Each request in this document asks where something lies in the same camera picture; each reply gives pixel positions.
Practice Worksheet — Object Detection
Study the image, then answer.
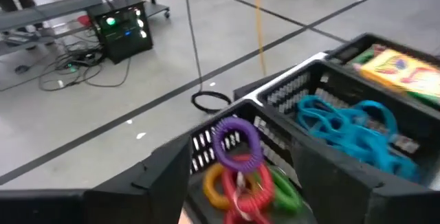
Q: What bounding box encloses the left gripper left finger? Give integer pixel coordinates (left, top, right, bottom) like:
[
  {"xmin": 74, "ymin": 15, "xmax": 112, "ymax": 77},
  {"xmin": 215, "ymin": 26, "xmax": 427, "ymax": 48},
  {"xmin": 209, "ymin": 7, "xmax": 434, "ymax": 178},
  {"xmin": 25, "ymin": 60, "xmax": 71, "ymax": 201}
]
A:
[{"xmin": 0, "ymin": 135, "xmax": 193, "ymax": 224}]

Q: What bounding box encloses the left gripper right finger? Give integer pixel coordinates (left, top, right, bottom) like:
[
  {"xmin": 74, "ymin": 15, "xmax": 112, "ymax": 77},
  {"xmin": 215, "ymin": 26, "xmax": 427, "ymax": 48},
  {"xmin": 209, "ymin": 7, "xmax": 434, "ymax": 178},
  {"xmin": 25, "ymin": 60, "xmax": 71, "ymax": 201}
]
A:
[{"xmin": 291, "ymin": 137, "xmax": 440, "ymax": 224}]

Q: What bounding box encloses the green coil keychain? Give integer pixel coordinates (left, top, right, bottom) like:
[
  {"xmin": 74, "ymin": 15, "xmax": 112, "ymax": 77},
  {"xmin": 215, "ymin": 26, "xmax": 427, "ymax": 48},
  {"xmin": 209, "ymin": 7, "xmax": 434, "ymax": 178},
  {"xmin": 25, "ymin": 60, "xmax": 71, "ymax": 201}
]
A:
[{"xmin": 267, "ymin": 166, "xmax": 304, "ymax": 215}]

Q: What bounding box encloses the yellow coil keychain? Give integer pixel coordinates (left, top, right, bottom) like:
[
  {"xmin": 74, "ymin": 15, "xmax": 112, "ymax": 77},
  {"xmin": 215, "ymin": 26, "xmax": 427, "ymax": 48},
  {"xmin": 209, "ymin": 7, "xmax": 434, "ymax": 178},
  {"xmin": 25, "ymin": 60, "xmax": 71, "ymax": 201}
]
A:
[{"xmin": 202, "ymin": 162, "xmax": 235, "ymax": 211}]

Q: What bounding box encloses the purple coil keychain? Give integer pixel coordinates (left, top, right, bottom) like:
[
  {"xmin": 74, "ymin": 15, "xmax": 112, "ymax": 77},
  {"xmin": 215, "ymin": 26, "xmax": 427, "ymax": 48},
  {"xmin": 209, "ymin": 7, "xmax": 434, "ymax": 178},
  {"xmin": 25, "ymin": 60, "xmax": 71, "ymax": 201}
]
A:
[{"xmin": 211, "ymin": 116, "xmax": 265, "ymax": 175}]

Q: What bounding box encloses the yellow crayon box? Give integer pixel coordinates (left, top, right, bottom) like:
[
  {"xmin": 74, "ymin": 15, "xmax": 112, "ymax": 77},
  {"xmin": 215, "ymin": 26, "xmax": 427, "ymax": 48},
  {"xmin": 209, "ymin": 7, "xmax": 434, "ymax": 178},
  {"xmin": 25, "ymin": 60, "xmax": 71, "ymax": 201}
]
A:
[
  {"xmin": 351, "ymin": 43, "xmax": 388, "ymax": 71},
  {"xmin": 359, "ymin": 47, "xmax": 440, "ymax": 98}
]

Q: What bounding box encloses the black computer tower with lights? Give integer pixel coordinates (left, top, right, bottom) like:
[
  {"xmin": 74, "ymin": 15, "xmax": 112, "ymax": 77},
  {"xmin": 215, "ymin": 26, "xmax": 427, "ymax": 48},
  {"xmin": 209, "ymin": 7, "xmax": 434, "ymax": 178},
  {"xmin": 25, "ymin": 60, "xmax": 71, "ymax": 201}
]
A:
[{"xmin": 86, "ymin": 0, "xmax": 154, "ymax": 65}]

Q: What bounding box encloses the grey low cart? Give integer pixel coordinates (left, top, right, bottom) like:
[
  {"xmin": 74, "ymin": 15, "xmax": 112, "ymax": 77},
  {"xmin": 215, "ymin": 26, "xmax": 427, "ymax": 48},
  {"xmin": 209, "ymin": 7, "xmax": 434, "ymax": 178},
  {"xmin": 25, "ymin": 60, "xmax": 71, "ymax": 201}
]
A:
[{"xmin": 0, "ymin": 0, "xmax": 172, "ymax": 58}]

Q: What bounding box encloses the thick black cable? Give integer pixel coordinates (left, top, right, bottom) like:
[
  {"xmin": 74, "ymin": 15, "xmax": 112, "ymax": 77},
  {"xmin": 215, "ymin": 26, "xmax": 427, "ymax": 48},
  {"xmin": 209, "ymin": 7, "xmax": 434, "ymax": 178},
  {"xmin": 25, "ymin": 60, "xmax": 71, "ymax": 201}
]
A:
[{"xmin": 181, "ymin": 0, "xmax": 233, "ymax": 114}]

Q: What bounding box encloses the black floor cable tangle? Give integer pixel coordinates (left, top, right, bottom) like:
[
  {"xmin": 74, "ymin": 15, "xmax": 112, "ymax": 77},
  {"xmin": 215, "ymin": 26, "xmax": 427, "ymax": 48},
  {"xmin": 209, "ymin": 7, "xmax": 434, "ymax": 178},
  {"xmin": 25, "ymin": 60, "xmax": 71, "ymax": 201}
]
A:
[{"xmin": 0, "ymin": 40, "xmax": 132, "ymax": 93}]

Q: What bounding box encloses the yellow cable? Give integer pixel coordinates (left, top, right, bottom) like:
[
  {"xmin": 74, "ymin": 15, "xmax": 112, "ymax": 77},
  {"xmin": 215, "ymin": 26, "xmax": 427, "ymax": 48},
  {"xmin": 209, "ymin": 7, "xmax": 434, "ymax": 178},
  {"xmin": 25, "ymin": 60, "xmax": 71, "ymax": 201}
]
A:
[{"xmin": 253, "ymin": 0, "xmax": 268, "ymax": 78}]

